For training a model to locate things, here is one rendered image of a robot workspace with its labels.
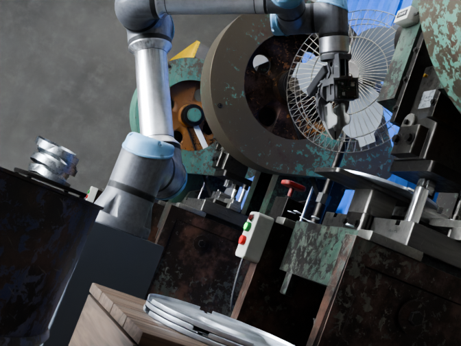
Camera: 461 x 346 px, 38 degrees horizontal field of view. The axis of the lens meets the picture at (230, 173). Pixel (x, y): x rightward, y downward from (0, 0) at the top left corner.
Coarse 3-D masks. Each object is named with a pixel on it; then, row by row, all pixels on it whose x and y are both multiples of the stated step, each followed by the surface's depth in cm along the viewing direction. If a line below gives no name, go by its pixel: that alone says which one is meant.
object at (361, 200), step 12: (324, 168) 171; (336, 168) 165; (336, 180) 176; (348, 180) 170; (360, 180) 166; (360, 192) 175; (372, 192) 170; (384, 192) 168; (360, 204) 172; (372, 204) 169; (384, 204) 170; (396, 204) 178; (408, 204) 171; (348, 216) 176; (360, 216) 170; (372, 216) 169; (384, 216) 170; (348, 228) 173; (360, 228) 169
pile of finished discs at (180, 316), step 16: (160, 304) 103; (176, 304) 118; (192, 304) 124; (160, 320) 101; (176, 320) 100; (192, 320) 98; (208, 320) 107; (224, 320) 116; (192, 336) 98; (208, 336) 97; (224, 336) 97; (240, 336) 105; (256, 336) 108; (272, 336) 122
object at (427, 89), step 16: (432, 80) 182; (416, 96) 187; (432, 96) 179; (416, 112) 184; (400, 128) 182; (416, 128) 174; (432, 128) 173; (448, 128) 174; (400, 144) 179; (416, 144) 173; (432, 144) 172; (448, 144) 174; (400, 160) 183; (416, 160) 176; (432, 160) 172; (448, 160) 174
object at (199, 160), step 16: (176, 64) 471; (192, 64) 475; (176, 80) 471; (192, 80) 483; (176, 96) 478; (192, 96) 483; (176, 112) 479; (192, 112) 469; (176, 128) 479; (192, 128) 483; (208, 128) 509; (192, 144) 483; (208, 144) 488; (192, 160) 476; (208, 160) 480; (192, 176) 505; (208, 176) 509; (96, 192) 519; (192, 192) 498; (208, 192) 502
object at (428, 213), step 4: (396, 208) 181; (400, 208) 179; (404, 208) 177; (424, 208) 171; (428, 208) 172; (396, 212) 180; (400, 212) 178; (404, 212) 177; (424, 212) 171; (428, 212) 172; (432, 212) 172; (436, 212) 172; (424, 216) 171; (428, 216) 172; (432, 216) 172; (436, 216) 172; (440, 216) 173; (444, 216) 173; (448, 216) 173; (424, 220) 171; (428, 220) 172
